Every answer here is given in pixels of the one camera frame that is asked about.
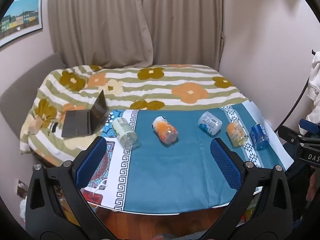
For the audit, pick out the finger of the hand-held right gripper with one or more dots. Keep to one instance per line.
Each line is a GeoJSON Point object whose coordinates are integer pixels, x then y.
{"type": "Point", "coordinates": [305, 126]}

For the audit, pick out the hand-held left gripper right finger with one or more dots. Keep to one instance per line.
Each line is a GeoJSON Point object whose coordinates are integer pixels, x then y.
{"type": "Point", "coordinates": [225, 165]}

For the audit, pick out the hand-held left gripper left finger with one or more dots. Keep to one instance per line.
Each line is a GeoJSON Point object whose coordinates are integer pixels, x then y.
{"type": "Point", "coordinates": [90, 163]}

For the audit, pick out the yellow orange label plastic cup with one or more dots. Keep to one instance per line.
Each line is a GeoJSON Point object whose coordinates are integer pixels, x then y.
{"type": "Point", "coordinates": [236, 134]}

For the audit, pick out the white label clear plastic cup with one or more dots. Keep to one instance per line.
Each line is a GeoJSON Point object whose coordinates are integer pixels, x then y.
{"type": "Point", "coordinates": [210, 123]}

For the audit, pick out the blue label plastic cup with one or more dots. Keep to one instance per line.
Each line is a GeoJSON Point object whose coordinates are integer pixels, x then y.
{"type": "Point", "coordinates": [260, 136]}

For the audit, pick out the green label plastic cup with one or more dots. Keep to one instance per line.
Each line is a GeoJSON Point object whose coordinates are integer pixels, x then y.
{"type": "Point", "coordinates": [124, 133]}

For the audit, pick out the person's right hand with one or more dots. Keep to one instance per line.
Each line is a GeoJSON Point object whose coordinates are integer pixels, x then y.
{"type": "Point", "coordinates": [312, 187]}

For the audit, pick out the dark grey laptop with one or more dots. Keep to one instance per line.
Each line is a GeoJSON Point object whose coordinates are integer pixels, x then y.
{"type": "Point", "coordinates": [83, 121]}

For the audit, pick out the white hanging cloth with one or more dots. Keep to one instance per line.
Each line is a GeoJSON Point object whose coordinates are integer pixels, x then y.
{"type": "Point", "coordinates": [314, 80]}

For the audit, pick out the teal patterned cloth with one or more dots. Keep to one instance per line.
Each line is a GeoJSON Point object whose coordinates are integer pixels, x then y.
{"type": "Point", "coordinates": [175, 165]}

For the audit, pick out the floral striped blanket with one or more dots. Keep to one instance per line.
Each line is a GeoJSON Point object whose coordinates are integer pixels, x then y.
{"type": "Point", "coordinates": [150, 87]}

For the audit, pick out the beige curtain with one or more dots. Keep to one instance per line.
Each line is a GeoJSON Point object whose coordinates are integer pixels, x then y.
{"type": "Point", "coordinates": [135, 22]}

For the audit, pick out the framed wall picture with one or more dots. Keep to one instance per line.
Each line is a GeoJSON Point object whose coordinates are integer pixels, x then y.
{"type": "Point", "coordinates": [21, 18]}

